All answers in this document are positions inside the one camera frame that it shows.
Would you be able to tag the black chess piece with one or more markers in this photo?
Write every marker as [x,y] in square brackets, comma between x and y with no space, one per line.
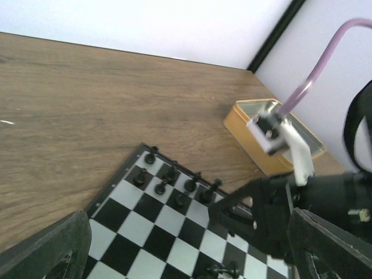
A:
[150,158]
[207,195]
[181,199]
[190,185]
[171,172]

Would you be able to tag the black white chess board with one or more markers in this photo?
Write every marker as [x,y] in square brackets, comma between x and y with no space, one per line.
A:
[139,234]

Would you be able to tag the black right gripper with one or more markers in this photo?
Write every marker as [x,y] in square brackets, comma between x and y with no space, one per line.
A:
[330,197]

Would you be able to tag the gold metal tin box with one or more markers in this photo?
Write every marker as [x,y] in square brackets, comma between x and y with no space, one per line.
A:
[245,110]

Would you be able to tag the black enclosure corner post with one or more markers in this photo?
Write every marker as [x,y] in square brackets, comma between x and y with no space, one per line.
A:
[278,30]

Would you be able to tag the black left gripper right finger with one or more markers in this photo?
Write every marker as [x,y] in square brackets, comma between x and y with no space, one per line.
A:
[323,250]

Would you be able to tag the black chess rook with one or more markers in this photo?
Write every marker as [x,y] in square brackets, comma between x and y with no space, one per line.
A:
[160,188]

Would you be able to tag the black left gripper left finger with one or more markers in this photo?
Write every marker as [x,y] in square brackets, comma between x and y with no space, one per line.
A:
[58,251]

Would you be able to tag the pile of black chess pieces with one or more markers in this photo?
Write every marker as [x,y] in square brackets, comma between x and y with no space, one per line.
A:
[214,270]

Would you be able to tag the black chess pawn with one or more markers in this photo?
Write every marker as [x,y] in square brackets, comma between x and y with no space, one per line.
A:
[140,178]

